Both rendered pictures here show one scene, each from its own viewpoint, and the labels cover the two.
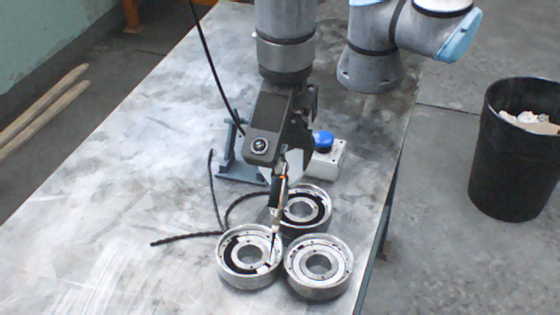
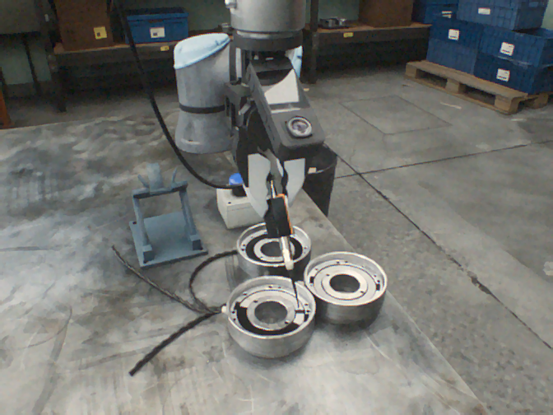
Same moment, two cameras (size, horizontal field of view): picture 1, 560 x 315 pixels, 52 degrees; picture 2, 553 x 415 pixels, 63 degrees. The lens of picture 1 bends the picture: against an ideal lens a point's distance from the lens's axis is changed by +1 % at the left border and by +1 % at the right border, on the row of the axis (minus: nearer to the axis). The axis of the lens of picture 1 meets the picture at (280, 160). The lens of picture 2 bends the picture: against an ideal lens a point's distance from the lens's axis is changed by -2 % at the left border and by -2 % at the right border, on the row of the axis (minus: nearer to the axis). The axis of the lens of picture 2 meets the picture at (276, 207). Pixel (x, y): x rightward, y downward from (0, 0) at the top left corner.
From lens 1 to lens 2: 49 cm
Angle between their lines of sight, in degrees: 33
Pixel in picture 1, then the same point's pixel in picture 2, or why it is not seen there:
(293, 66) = (299, 20)
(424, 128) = not seen: hidden behind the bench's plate
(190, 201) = (136, 305)
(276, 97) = (278, 73)
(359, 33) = (198, 92)
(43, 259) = not seen: outside the picture
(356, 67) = (203, 128)
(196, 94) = (44, 209)
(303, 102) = not seen: hidden behind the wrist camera
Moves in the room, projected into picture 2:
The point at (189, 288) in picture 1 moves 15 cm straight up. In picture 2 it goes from (228, 391) to (218, 283)
